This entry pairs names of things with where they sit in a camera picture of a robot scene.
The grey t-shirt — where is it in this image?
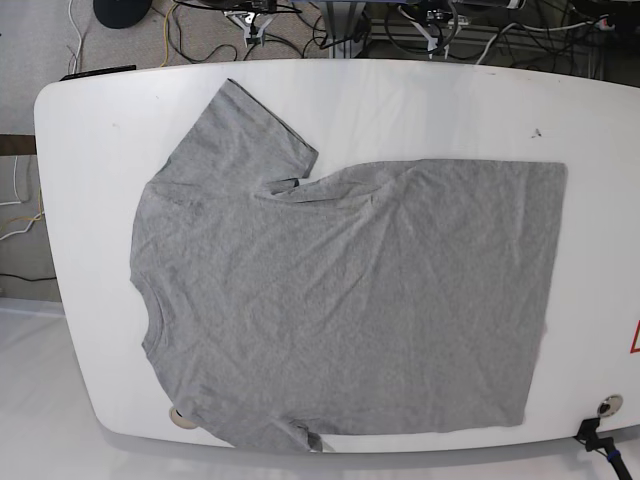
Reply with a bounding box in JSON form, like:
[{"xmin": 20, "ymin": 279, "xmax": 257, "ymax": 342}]
[{"xmin": 130, "ymin": 80, "xmax": 568, "ymax": 452}]

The table grommet near left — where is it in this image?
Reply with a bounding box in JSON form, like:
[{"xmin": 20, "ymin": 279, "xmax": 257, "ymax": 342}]
[{"xmin": 169, "ymin": 406, "xmax": 197, "ymax": 430}]

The table grommet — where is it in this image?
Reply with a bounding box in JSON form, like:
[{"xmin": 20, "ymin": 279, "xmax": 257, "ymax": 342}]
[
  {"xmin": 169, "ymin": 406, "xmax": 197, "ymax": 430},
  {"xmin": 597, "ymin": 394, "xmax": 624, "ymax": 418}
]

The black flat bar on floor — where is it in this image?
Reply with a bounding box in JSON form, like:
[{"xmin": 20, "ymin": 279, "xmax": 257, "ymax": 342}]
[{"xmin": 59, "ymin": 65, "xmax": 137, "ymax": 82}]

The black round stand base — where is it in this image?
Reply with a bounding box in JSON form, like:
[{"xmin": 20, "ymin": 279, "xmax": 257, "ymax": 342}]
[{"xmin": 93, "ymin": 0, "xmax": 152, "ymax": 30}]

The red warning sticker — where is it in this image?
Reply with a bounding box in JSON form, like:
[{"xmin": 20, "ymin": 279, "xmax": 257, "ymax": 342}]
[{"xmin": 630, "ymin": 321, "xmax": 640, "ymax": 354}]

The table grommet near right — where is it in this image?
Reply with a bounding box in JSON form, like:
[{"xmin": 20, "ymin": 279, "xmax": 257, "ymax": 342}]
[{"xmin": 597, "ymin": 394, "xmax": 624, "ymax": 418}]

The metal frame table leg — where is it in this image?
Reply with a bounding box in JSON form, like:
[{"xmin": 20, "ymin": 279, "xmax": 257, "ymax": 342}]
[{"xmin": 317, "ymin": 1, "xmax": 369, "ymax": 59}]

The yellow cable on floor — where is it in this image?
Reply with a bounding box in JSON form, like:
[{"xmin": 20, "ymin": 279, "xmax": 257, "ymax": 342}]
[{"xmin": 159, "ymin": 3, "xmax": 176, "ymax": 69}]

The white cable on floor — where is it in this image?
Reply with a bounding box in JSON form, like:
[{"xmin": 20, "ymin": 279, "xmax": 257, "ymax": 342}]
[{"xmin": 0, "ymin": 154, "xmax": 46, "ymax": 241}]

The black clamp with cable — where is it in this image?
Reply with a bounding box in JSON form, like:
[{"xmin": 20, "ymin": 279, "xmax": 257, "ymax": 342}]
[{"xmin": 574, "ymin": 418, "xmax": 632, "ymax": 480}]

